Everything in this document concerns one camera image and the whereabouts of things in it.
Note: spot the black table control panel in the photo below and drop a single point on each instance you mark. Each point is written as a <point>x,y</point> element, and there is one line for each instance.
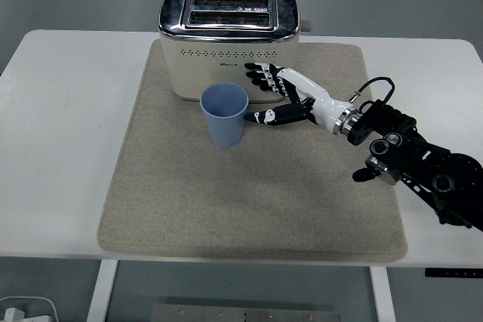
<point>453,272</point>

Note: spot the white plug block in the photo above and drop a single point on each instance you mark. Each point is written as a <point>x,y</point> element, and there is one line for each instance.
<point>13,315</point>

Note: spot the beige fabric mat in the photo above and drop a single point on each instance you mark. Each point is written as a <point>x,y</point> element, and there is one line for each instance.
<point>226,201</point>

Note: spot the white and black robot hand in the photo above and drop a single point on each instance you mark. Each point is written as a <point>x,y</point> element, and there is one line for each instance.
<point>324,105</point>

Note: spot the grey metal plate with screws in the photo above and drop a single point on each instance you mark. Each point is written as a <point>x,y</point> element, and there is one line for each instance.
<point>245,315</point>

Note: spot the cream and chrome toaster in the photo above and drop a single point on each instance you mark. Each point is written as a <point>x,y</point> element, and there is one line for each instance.
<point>211,69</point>

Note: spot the white table leg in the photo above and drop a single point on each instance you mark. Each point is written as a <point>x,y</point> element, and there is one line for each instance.
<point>101,292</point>
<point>383,295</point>

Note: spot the blue ribbed plastic cup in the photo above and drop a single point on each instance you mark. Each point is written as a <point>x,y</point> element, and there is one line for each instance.
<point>224,126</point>

